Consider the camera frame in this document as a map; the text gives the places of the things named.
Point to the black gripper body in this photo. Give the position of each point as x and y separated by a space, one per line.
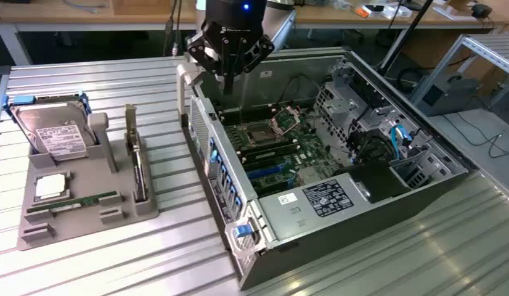
233 15

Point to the graphics card with metal bracket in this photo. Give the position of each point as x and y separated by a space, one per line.
131 123

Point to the wooden box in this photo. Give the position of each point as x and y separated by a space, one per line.
142 7

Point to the CPU socket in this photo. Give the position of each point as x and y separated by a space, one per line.
259 135

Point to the small orange box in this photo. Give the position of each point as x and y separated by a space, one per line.
361 11

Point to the grey metal disk bay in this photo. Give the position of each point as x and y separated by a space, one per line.
339 132

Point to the green motherboard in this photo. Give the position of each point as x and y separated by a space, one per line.
306 148

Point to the installed green RAM stick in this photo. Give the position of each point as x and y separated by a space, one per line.
270 155

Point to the small white box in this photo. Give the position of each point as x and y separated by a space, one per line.
395 13

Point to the black slanted pole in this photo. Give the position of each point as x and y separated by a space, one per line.
406 34

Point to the blue expansion slot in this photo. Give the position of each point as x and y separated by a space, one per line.
263 172

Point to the blue card retention clip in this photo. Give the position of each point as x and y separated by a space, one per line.
237 206
227 183
233 193
222 171

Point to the silver chipset heatsink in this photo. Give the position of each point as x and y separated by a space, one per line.
311 176

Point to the silver hard disk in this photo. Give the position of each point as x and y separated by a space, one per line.
51 129

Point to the grey machine box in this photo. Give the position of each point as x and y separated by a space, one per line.
446 95

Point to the white wedge stand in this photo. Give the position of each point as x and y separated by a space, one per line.
450 13

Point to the grey power supply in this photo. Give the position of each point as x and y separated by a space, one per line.
302 216

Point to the grey plastic parts rack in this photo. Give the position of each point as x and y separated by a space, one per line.
89 197

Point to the green loose RAM stick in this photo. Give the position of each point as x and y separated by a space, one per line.
89 200

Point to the black power adapter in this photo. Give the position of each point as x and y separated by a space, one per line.
480 10

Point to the slotted metal disk bay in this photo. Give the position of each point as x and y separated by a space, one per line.
422 172

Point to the silver CPU chip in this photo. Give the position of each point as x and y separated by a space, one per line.
51 186

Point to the blue case latch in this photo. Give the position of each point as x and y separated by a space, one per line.
242 232

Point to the open black PC case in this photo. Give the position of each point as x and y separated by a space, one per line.
361 234

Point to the wooden desk white frame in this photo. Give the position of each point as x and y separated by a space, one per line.
455 23
43 13

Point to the black plastic duct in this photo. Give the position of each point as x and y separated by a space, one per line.
377 182

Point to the aluminium profile frame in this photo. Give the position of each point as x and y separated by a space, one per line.
495 46

